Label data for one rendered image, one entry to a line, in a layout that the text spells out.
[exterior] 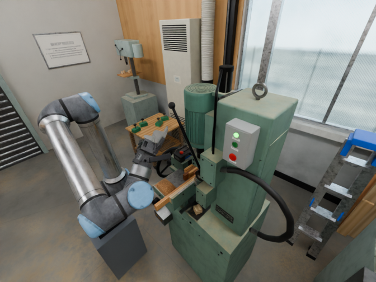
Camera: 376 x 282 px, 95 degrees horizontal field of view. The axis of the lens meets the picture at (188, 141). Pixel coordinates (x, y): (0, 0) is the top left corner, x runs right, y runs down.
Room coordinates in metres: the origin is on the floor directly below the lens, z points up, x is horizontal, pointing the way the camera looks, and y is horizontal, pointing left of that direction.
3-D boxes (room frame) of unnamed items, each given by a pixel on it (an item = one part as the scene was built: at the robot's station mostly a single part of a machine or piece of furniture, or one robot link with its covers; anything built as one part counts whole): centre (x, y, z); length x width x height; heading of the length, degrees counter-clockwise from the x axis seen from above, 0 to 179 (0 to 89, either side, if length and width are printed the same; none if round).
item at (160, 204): (0.78, -0.01, 0.92); 0.56 x 0.02 x 0.04; 132
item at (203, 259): (0.75, -0.16, 0.35); 0.58 x 0.45 x 0.71; 42
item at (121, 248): (0.76, 0.64, 0.27); 0.30 x 0.30 x 0.55; 46
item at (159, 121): (2.25, 0.48, 0.32); 0.66 x 0.57 x 0.64; 137
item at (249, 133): (0.50, -0.19, 1.40); 0.10 x 0.06 x 0.16; 42
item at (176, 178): (0.93, -0.02, 0.87); 0.61 x 0.30 x 0.06; 132
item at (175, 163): (0.99, 0.04, 0.91); 0.15 x 0.14 x 0.09; 132
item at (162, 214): (0.77, 0.21, 0.58); 0.12 x 0.08 x 0.08; 42
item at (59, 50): (3.08, 1.86, 1.48); 0.64 x 0.02 x 0.46; 136
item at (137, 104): (3.01, 0.83, 0.79); 0.62 x 0.48 x 1.58; 43
